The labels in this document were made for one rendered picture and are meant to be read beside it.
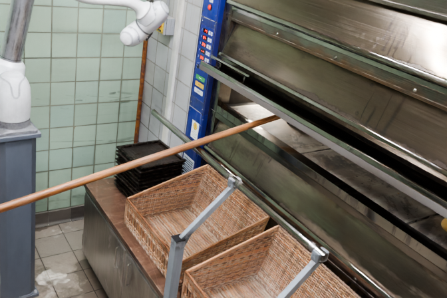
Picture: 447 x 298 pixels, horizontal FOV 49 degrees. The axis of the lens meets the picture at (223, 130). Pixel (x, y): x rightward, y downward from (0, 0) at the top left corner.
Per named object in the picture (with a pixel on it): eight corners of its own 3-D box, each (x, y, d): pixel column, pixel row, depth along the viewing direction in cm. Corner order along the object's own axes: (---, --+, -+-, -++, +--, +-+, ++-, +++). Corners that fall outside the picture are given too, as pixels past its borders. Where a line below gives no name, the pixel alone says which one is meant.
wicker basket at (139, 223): (201, 205, 281) (208, 162, 270) (261, 264, 239) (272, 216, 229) (121, 222, 253) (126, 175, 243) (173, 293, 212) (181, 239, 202)
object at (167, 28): (165, 31, 301) (167, 14, 297) (173, 35, 293) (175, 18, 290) (155, 30, 297) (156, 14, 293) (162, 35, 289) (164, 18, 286)
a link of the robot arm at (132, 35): (137, 47, 265) (154, 32, 260) (126, 53, 251) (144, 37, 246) (124, 31, 263) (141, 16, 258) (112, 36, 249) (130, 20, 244)
